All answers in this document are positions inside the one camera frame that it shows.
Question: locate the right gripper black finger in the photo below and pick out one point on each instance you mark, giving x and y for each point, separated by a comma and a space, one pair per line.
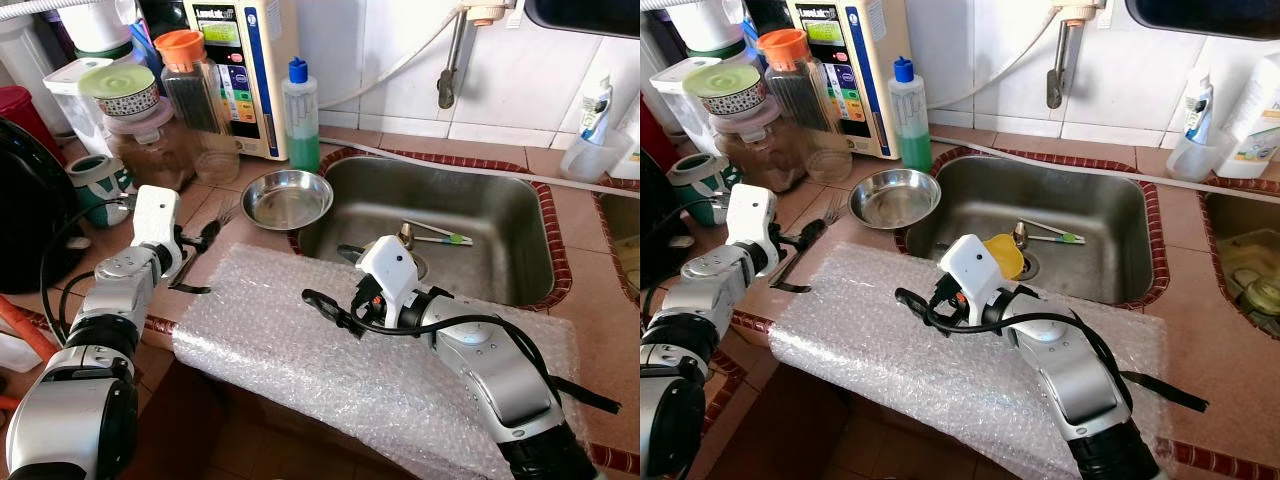
350, 253
330, 310
920, 308

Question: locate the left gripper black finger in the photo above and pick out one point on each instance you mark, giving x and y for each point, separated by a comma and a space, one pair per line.
208, 236
810, 234

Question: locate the steel spoon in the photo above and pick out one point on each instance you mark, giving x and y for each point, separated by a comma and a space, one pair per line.
1018, 236
406, 236

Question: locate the yellow plastic bowl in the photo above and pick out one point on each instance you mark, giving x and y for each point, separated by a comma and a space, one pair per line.
1006, 256

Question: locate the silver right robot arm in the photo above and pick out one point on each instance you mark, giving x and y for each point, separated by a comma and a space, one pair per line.
500, 372
1082, 372

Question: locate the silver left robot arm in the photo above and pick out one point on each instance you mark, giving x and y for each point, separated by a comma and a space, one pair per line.
110, 295
695, 300

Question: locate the clear bubble wrap sheet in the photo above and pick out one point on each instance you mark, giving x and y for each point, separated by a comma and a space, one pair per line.
300, 365
900, 365

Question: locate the shallow steel dish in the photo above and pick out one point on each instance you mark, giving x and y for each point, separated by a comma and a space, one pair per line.
287, 198
893, 198

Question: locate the brown jar pink lid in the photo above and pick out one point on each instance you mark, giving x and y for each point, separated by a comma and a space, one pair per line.
755, 152
150, 152

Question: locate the white and green mug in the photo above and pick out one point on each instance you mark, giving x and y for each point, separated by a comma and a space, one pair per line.
100, 187
700, 187

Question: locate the glass jar orange lid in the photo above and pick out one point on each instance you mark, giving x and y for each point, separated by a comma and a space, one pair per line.
200, 112
805, 112

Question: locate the thin white pipe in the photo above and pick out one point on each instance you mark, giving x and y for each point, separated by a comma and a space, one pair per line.
1050, 160
450, 163

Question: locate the green soap bottle blue cap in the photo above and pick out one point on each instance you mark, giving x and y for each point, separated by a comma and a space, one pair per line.
301, 125
910, 125

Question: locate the steel sink basin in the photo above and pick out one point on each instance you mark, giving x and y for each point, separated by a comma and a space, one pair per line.
490, 200
620, 235
1215, 215
1100, 200

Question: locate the black kettle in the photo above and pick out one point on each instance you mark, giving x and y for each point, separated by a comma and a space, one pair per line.
30, 210

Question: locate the patterned tin green lid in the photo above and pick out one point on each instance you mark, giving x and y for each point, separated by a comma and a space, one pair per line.
727, 90
120, 90

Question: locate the beige water ionizer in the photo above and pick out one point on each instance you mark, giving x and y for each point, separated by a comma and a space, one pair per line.
855, 70
250, 70

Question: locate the red plastic container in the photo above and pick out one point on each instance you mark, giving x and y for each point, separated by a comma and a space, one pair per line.
648, 130
18, 115

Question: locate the white detergent bottle yellow cap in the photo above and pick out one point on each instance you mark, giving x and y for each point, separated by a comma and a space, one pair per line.
630, 150
1260, 130

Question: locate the white lidded plastic container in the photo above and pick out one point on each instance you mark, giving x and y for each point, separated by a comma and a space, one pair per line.
68, 98
675, 98

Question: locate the blue plastic pack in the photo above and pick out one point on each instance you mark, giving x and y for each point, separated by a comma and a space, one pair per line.
146, 48
752, 48

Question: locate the steel faucet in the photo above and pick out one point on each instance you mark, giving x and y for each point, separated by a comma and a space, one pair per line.
1058, 68
452, 68

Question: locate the clear plastic cup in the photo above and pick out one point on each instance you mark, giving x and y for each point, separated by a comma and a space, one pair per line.
592, 158
1196, 158

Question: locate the black bottle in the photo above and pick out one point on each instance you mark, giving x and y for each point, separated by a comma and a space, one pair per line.
767, 12
162, 12

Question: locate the white jug green band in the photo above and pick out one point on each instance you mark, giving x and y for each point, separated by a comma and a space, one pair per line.
705, 25
100, 25

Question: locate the white and blue tube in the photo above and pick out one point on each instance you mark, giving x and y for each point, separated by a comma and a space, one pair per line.
1198, 105
597, 105

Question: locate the clear plastic container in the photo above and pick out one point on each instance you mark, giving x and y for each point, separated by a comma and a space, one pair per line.
1256, 260

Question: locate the green cup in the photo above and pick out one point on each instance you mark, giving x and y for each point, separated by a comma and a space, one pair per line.
1266, 296

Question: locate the black pan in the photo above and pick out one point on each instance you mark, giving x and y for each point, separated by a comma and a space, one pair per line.
585, 14
1200, 14

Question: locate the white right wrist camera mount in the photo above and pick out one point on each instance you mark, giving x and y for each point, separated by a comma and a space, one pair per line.
975, 272
390, 272

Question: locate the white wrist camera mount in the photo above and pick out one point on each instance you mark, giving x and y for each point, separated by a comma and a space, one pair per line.
156, 215
975, 272
390, 272
751, 215

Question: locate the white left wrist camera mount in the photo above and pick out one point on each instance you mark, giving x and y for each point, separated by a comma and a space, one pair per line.
751, 215
156, 215

